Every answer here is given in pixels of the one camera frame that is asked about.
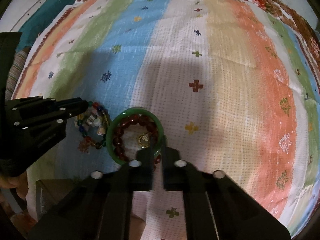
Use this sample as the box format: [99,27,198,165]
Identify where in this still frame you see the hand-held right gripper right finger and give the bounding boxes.
[162,135,292,240]

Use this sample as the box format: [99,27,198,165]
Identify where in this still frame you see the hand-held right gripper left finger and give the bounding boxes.
[29,135,154,240]

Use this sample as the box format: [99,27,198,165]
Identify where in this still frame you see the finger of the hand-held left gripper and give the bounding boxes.
[15,109,83,130]
[5,96,93,113]

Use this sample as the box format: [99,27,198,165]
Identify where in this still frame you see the multicoloured bead bracelet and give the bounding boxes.
[74,102,110,150]

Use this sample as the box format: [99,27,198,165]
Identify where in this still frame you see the gold ring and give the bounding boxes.
[137,134,150,148]

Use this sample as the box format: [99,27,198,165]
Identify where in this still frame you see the red bead bracelet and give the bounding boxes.
[112,115,162,166]

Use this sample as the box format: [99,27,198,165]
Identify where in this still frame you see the metal tin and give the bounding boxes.
[36,177,84,217]

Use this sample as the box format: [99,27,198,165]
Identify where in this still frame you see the green bangle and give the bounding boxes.
[106,107,165,165]

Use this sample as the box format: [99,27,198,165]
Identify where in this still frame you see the person's left hand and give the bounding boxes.
[0,173,27,201]

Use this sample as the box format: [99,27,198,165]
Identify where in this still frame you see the grey striped pillow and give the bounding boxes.
[5,51,28,100]

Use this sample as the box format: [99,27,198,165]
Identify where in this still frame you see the colourful striped cloth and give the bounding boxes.
[11,0,320,240]

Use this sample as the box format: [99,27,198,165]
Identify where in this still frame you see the teal cloth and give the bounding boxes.
[19,0,94,52]

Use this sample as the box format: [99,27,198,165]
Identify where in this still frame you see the floral blanket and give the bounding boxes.
[75,0,320,63]

